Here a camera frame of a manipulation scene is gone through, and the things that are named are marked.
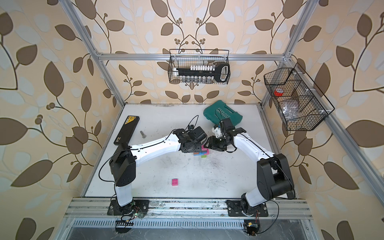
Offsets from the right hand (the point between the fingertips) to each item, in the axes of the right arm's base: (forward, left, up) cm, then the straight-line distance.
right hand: (209, 147), depth 87 cm
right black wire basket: (+9, -45, +25) cm, 52 cm away
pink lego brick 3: (-16, +20, -8) cm, 27 cm away
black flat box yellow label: (+18, +57, -7) cm, 60 cm away
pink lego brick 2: (-1, +1, -4) cm, 4 cm away
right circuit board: (-38, -18, -12) cm, 44 cm away
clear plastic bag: (+7, -40, +24) cm, 47 cm away
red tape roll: (+19, -39, +24) cm, 49 cm away
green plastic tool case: (+31, -11, -3) cm, 33 cm away
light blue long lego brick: (-2, +5, -5) cm, 7 cm away
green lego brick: (-1, +3, -9) cm, 10 cm away
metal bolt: (+15, +44, -8) cm, 47 cm away
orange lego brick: (-1, +8, -4) cm, 9 cm away
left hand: (0, +8, +2) cm, 8 cm away
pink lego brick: (-2, +3, +3) cm, 5 cm away
